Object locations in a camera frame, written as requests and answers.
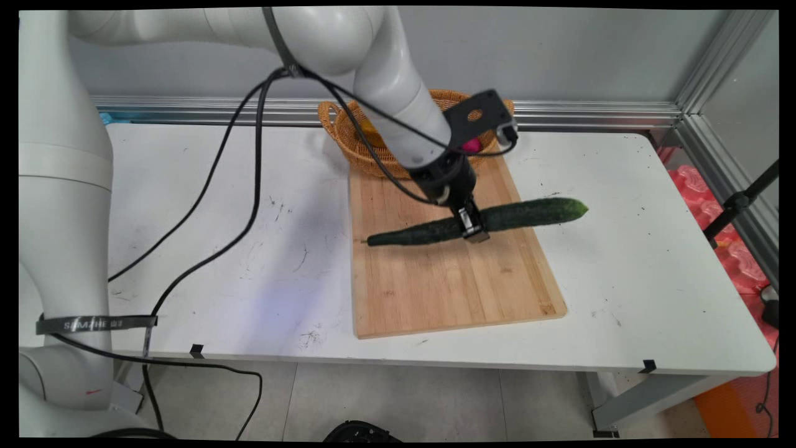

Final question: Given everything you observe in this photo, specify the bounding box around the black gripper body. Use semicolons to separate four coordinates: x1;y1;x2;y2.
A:
407;152;479;210

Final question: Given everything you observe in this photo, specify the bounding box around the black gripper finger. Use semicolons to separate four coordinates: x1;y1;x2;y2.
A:
468;198;491;244
456;205;478;242

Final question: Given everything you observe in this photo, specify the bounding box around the dark green cucumber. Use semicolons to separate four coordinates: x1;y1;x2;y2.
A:
362;197;590;248

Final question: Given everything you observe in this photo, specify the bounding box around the bamboo cutting board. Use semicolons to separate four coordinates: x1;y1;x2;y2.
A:
348;149;568;340

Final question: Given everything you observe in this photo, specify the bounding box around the yellow-brown toy potato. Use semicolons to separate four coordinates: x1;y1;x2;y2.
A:
356;118;387;150

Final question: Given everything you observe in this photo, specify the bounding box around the woven wicker basket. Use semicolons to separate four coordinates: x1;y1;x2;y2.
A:
317;88;516;182

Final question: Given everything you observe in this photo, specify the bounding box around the black round floor object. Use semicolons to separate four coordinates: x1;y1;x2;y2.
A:
323;420;403;443

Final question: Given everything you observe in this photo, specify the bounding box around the grey table leg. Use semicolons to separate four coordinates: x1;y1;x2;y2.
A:
583;371;736;439

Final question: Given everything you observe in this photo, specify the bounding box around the black tripod pole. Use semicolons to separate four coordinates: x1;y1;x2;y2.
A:
702;160;779;250

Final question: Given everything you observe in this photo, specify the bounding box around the red foam mat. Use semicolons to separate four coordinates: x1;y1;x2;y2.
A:
668;164;779;350

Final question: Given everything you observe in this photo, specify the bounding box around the black box on floor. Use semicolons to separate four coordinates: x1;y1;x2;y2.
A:
759;286;779;330

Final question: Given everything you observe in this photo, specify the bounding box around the orange floor panel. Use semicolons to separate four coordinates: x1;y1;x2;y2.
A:
691;380;764;439

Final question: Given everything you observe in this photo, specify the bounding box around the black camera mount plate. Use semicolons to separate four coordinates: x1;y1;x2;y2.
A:
442;89;516;151

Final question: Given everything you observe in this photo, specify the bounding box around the black cable with metal plug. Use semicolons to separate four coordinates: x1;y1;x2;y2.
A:
287;64;450;206

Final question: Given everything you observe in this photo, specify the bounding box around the horizontal aluminium frame rail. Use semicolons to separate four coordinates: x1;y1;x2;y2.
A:
90;93;685;132

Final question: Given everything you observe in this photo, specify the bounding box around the long black cable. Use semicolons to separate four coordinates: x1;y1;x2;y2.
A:
141;68;293;433
108;67;293;283

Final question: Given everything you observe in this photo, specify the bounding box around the slanted aluminium frame rail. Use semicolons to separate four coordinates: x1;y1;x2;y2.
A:
674;9;779;290

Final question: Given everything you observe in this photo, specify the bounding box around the black cable along floor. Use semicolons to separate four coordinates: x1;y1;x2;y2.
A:
49;332;264;440

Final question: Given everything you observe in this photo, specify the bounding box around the thin black floor cable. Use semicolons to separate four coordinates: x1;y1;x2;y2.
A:
754;336;779;437

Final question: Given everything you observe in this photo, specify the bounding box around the grey velcro strap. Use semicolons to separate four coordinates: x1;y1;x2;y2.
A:
35;314;159;336

